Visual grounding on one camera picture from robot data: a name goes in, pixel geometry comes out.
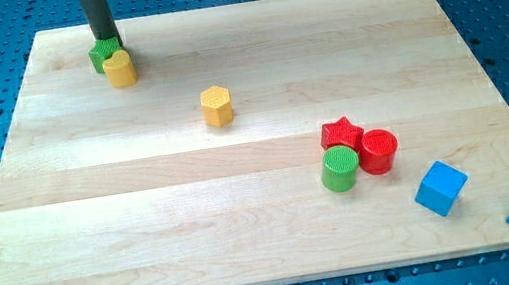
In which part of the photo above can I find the red star block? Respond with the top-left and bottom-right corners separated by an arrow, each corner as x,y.
320,116 -> 364,152

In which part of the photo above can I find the green star block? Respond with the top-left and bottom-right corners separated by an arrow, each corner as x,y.
88,37 -> 123,74

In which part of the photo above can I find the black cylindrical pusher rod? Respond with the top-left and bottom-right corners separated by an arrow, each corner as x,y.
79,0 -> 122,44

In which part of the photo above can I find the blue cube block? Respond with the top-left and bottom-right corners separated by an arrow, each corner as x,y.
415,160 -> 468,217

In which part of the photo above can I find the yellow hexagon block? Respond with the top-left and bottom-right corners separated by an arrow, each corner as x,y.
200,86 -> 234,128

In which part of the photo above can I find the yellow heart block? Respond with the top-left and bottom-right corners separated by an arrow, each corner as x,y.
102,49 -> 139,88

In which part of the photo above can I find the light wooden board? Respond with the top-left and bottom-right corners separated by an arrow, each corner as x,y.
0,0 -> 509,285

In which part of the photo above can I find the green cylinder block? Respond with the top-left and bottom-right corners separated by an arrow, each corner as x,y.
321,145 -> 360,193

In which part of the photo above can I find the red cylinder block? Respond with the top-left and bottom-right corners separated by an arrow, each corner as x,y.
359,129 -> 399,175

